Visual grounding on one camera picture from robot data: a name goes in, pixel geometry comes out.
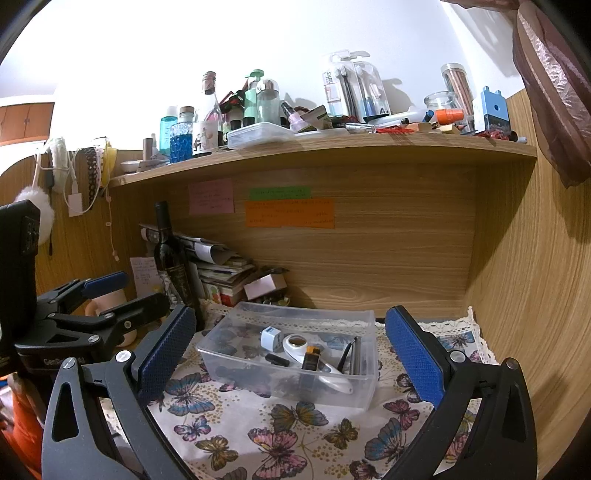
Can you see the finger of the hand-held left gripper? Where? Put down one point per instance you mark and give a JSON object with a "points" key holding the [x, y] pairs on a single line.
{"points": [[147, 304], [106, 282]]}

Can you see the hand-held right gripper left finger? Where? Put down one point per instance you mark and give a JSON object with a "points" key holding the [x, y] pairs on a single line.
{"points": [[166, 350]]}

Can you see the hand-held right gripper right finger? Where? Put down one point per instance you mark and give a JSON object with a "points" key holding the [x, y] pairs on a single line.
{"points": [[415, 355]]}

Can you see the thin black tweezers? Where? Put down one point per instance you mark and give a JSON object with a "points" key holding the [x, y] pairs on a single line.
{"points": [[344, 357]]}

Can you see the brown nail polish bottle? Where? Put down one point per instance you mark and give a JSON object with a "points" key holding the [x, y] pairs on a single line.
{"points": [[311, 360]]}

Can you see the white charger plug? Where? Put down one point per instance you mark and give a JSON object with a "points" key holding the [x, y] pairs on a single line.
{"points": [[270, 340]]}

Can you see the clear plastic storage box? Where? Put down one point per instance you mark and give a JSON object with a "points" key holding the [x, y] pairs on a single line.
{"points": [[277, 387]]}

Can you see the white handheld magnifier device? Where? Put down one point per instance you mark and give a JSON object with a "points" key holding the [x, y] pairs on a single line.
{"points": [[295, 348]]}

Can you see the beige ceramic mug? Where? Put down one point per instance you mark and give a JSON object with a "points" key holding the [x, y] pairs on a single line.
{"points": [[113, 300]]}

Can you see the white paper note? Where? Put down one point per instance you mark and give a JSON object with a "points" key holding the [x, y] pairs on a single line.
{"points": [[143, 277]]}

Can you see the dark wine bottle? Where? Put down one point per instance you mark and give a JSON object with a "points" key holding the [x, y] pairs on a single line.
{"points": [[173, 267]]}

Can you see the white fluffy earmuffs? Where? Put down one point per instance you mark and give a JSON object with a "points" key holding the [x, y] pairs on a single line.
{"points": [[39, 207]]}

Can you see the rolled newspaper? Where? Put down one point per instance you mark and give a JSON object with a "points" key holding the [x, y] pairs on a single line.
{"points": [[207, 251]]}

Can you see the patterned headband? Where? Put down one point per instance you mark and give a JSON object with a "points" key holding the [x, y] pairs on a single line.
{"points": [[92, 170]]}

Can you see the small cardboard box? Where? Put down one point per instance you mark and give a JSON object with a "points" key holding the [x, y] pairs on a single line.
{"points": [[263, 286]]}

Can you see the small white dish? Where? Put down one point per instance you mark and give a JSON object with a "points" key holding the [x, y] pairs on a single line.
{"points": [[132, 166]]}

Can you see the yellow hanging item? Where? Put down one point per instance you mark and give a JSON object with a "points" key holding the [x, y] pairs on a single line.
{"points": [[110, 159]]}

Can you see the butterfly print tablecloth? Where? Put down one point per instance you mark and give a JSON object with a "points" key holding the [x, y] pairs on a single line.
{"points": [[323, 438]]}

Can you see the pink sticky note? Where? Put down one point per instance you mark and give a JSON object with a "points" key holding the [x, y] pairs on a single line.
{"points": [[211, 197]]}

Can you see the cardboard tube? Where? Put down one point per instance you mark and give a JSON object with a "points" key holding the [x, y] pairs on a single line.
{"points": [[150, 147]]}

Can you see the glass jar with blue beads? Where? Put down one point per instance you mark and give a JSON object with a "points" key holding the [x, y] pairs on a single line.
{"points": [[181, 141]]}

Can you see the teal liquid bottle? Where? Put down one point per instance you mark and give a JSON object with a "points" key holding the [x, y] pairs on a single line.
{"points": [[168, 129]]}

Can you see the orange sticky note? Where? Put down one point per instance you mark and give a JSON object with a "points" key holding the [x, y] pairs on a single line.
{"points": [[288, 213]]}

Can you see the green sticky note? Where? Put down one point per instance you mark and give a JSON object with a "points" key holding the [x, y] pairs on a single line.
{"points": [[279, 192]]}

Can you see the white printed mug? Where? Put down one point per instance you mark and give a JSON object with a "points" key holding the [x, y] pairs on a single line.
{"points": [[205, 138]]}

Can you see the clear lidded plastic case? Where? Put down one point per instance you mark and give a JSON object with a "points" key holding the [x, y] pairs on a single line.
{"points": [[258, 134]]}

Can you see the clear glass bottle with cork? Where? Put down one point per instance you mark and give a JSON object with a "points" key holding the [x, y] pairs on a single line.
{"points": [[207, 106]]}

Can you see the mint green pump bottle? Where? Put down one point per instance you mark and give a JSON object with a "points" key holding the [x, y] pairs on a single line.
{"points": [[251, 104]]}

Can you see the wooden desk shelf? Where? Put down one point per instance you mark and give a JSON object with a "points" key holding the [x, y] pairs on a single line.
{"points": [[323, 147]]}

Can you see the clear bottle with silver cap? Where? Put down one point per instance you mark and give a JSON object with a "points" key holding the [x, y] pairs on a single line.
{"points": [[268, 106]]}

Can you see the pink nail polish bottle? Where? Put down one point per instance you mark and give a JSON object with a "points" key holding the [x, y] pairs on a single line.
{"points": [[296, 122]]}

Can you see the orange cap bottle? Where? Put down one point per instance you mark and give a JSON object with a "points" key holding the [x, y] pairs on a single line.
{"points": [[450, 115]]}

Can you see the dark patterned small box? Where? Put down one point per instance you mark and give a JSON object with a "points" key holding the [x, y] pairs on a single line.
{"points": [[321, 117]]}

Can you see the empty glass jar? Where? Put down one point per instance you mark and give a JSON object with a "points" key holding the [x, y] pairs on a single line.
{"points": [[438, 101]]}

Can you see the blue block box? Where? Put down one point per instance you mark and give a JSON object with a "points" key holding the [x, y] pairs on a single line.
{"points": [[491, 110]]}

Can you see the clear tube of pencils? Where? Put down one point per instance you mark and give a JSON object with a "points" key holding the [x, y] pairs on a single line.
{"points": [[457, 87]]}

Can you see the clear blister pack of brushes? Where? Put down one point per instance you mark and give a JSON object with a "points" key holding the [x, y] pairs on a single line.
{"points": [[364, 87]]}

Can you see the wooden wall cabinet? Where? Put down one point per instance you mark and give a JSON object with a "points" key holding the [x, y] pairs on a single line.
{"points": [[25, 121]]}

